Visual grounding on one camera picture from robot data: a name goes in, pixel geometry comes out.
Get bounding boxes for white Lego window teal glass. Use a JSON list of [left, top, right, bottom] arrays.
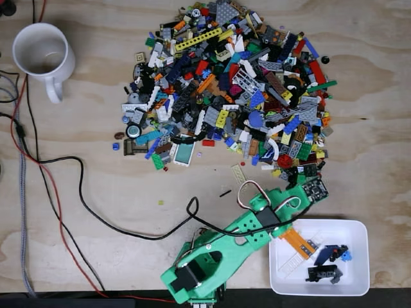
[[173, 134, 196, 167]]

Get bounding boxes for red long Lego brick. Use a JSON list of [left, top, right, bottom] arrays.
[[308, 60, 327, 85]]

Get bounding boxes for white ceramic mug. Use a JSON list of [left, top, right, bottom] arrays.
[[12, 22, 76, 104]]

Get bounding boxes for grey square Lego plate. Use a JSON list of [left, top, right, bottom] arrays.
[[204, 106, 220, 125]]

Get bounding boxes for blue round Lego dish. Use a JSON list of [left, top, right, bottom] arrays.
[[249, 110, 264, 129]]

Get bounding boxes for white plastic bin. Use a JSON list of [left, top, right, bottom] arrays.
[[268, 219, 370, 296]]

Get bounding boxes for grey Lego wedge plate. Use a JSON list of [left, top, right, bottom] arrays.
[[215, 1, 240, 25]]

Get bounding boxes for white Lego ladder piece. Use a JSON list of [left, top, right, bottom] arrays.
[[278, 232, 324, 273]]

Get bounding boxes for blue long Lego plate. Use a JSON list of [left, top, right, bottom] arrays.
[[144, 138, 161, 160]]

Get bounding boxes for thick black cable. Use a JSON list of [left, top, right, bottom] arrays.
[[37, 156, 312, 241]]

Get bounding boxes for green square Lego plate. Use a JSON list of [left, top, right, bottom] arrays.
[[295, 142, 312, 160]]

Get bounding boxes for tan long Lego plate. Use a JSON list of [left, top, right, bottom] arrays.
[[231, 164, 249, 184]]

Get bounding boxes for Lego wheel teal hub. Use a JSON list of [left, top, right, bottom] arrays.
[[125, 124, 142, 139]]

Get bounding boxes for yellow Lego technic beam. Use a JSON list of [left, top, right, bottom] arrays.
[[175, 27, 223, 53]]

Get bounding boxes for dark grey Lego gate piece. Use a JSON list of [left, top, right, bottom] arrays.
[[123, 138, 149, 157]]

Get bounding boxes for white red black servo cable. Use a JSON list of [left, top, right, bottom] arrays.
[[236, 180, 302, 219]]

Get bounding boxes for white Lego lattice window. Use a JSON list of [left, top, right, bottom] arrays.
[[234, 69, 261, 92]]

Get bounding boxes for thin black wire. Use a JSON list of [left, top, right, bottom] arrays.
[[24, 0, 107, 293]]

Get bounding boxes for grey braided cable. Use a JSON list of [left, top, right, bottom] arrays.
[[0, 69, 36, 298]]

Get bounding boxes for orange and grey Lego piece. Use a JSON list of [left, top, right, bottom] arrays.
[[279, 227, 317, 259]]

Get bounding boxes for black Lego chain piece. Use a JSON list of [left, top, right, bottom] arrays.
[[170, 123, 209, 145]]

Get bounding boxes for teal Lego panel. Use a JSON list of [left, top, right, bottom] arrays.
[[135, 130, 163, 146]]

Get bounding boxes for yellow Lego brick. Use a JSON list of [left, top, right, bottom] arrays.
[[215, 109, 229, 128]]

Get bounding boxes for black Lego assembly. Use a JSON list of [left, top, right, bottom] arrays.
[[304, 264, 343, 285]]

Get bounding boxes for black camera circuit board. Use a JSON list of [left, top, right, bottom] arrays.
[[303, 179, 330, 203]]

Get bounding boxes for green long Lego plate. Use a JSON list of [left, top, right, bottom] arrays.
[[307, 80, 338, 93]]

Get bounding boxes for black object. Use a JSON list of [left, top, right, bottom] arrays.
[[0, 0, 17, 17]]

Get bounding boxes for dark blue Lego assembly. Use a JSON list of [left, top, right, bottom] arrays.
[[313, 244, 349, 266]]

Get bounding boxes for blue narrow Lego plate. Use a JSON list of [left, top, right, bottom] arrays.
[[303, 37, 320, 59]]

